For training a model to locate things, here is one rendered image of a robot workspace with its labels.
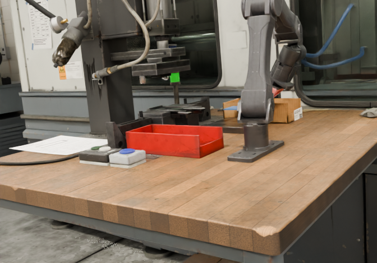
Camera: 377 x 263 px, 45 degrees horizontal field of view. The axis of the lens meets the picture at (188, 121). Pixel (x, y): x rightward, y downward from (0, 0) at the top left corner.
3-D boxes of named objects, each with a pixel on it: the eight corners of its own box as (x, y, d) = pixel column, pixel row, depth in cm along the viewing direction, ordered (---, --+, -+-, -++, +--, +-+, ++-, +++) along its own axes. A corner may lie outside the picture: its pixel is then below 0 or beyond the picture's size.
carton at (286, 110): (288, 126, 153) (287, 102, 151) (224, 124, 167) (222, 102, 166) (302, 119, 163) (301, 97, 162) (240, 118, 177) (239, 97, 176)
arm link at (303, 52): (284, 61, 154) (282, 25, 152) (309, 60, 150) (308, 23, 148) (274, 65, 144) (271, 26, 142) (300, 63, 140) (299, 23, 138)
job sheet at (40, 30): (30, 50, 300) (23, -2, 294) (31, 50, 300) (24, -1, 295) (53, 48, 284) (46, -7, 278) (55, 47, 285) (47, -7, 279)
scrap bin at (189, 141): (200, 158, 116) (198, 135, 115) (127, 152, 130) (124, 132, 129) (224, 147, 125) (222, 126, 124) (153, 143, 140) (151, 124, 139)
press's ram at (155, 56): (160, 84, 138) (151, -16, 134) (100, 86, 153) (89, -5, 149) (193, 78, 153) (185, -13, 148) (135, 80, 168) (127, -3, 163)
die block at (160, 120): (164, 140, 142) (161, 116, 141) (139, 139, 148) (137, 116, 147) (199, 128, 158) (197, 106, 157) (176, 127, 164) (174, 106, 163)
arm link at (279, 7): (278, 27, 147) (245, -29, 122) (306, 24, 143) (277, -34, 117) (274, 62, 144) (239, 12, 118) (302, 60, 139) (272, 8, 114)
